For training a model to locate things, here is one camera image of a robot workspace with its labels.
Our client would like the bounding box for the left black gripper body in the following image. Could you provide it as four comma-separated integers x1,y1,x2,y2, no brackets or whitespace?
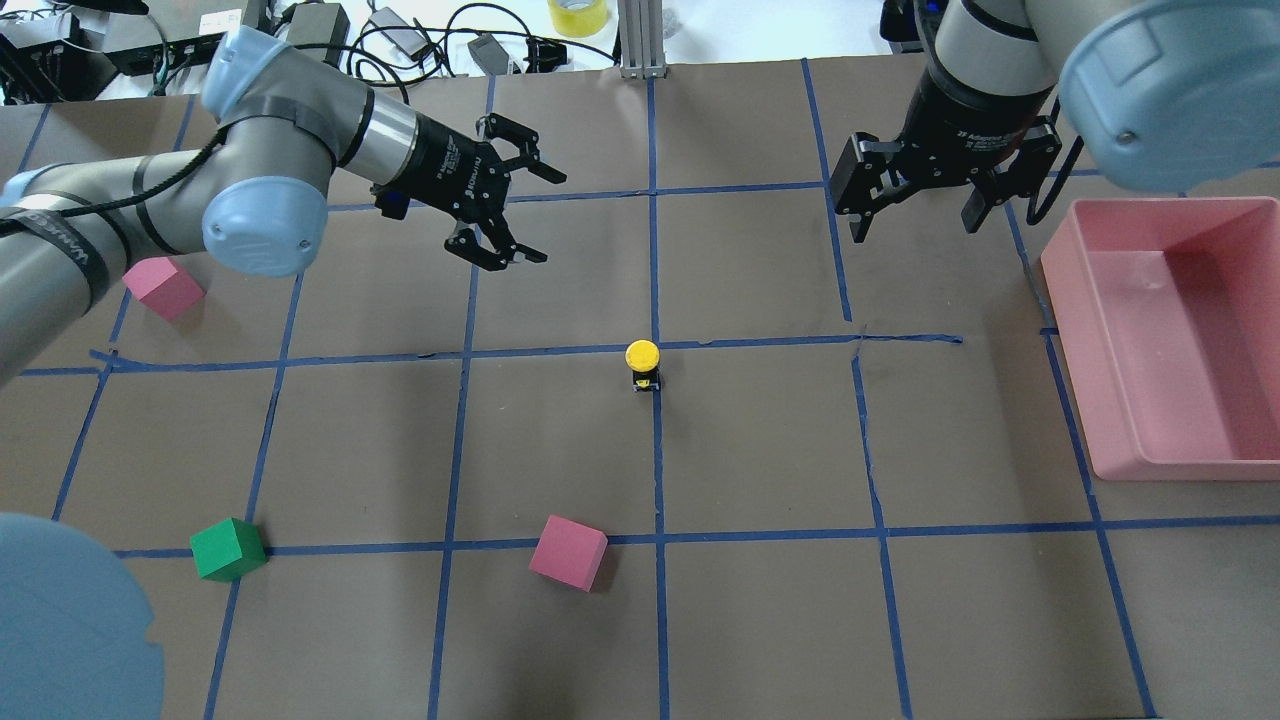
375,115,515,234

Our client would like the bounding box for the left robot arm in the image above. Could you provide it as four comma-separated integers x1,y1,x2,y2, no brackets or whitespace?
1,26,566,719

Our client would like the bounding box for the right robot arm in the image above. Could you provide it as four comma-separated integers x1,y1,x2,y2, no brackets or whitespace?
828,1,1279,243

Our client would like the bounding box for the green cube near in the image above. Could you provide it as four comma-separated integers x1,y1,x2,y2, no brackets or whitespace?
189,518,268,583

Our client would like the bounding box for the pink plastic bin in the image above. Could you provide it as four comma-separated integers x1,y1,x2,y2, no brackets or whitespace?
1041,196,1279,482

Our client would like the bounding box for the pink cube far left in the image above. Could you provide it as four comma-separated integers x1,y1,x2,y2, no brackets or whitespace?
123,256,206,322

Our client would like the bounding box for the pink cube centre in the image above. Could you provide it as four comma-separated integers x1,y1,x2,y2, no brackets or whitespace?
527,515,609,592

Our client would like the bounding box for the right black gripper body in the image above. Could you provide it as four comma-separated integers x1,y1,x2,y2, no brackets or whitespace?
829,60,1062,217

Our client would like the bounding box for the black power brick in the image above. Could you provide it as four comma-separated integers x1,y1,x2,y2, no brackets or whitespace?
280,1,349,67

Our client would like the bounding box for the aluminium frame post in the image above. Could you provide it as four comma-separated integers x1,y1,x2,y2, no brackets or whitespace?
617,0,668,79

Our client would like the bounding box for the pink cube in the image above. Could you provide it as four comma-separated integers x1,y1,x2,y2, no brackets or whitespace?
123,256,206,322
527,515,609,592

